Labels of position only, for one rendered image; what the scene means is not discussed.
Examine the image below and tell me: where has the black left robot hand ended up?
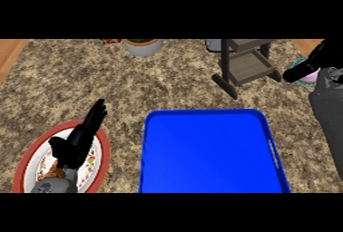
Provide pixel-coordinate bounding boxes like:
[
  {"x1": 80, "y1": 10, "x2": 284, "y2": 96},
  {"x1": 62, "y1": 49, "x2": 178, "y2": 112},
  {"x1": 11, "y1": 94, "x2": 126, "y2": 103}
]
[{"x1": 48, "y1": 98, "x2": 108, "y2": 170}]

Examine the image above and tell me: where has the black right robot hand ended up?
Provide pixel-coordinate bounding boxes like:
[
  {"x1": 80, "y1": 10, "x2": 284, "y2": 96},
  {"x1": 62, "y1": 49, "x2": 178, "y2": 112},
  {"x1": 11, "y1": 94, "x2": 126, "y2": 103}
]
[{"x1": 281, "y1": 39, "x2": 343, "y2": 83}]

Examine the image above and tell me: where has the pink cupcake with teal wrapper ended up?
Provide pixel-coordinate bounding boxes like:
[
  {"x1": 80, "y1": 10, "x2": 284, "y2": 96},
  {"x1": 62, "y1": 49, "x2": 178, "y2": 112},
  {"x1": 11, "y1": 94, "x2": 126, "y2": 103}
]
[{"x1": 290, "y1": 56, "x2": 323, "y2": 87}]

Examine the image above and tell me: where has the dark wooden tiered basket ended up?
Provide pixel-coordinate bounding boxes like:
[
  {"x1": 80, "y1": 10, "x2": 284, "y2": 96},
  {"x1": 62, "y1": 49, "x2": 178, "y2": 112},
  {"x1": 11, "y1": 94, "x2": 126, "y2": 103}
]
[{"x1": 210, "y1": 39, "x2": 284, "y2": 101}]

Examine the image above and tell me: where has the blue plastic tray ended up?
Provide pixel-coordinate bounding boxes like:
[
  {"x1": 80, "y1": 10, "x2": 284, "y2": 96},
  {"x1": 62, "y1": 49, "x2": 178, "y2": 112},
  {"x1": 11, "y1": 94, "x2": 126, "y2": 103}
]
[{"x1": 138, "y1": 109, "x2": 293, "y2": 194}]

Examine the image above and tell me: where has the brown food piece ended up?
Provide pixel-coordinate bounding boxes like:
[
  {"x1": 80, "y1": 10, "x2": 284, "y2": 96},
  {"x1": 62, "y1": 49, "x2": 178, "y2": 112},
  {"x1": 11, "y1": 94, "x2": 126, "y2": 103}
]
[{"x1": 42, "y1": 159, "x2": 67, "y2": 181}]

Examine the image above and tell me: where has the red rimmed patterned plate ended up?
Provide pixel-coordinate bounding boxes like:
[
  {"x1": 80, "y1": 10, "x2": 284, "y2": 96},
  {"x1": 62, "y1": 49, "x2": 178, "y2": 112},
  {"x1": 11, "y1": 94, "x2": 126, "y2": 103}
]
[{"x1": 11, "y1": 119, "x2": 113, "y2": 194}]

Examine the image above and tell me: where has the grey container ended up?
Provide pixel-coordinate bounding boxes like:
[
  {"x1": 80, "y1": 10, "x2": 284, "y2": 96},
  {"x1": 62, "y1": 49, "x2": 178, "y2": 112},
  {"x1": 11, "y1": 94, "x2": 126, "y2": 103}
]
[{"x1": 204, "y1": 39, "x2": 223, "y2": 53}]

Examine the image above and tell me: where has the red patterned packet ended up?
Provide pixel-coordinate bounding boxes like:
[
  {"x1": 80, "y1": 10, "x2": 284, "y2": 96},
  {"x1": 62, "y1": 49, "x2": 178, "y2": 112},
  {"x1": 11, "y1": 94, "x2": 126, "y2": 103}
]
[{"x1": 93, "y1": 39, "x2": 123, "y2": 45}]

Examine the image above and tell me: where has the white pot with orange rim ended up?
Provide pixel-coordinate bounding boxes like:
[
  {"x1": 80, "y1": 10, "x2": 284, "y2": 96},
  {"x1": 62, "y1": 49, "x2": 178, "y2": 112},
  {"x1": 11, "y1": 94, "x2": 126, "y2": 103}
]
[{"x1": 121, "y1": 39, "x2": 164, "y2": 57}]

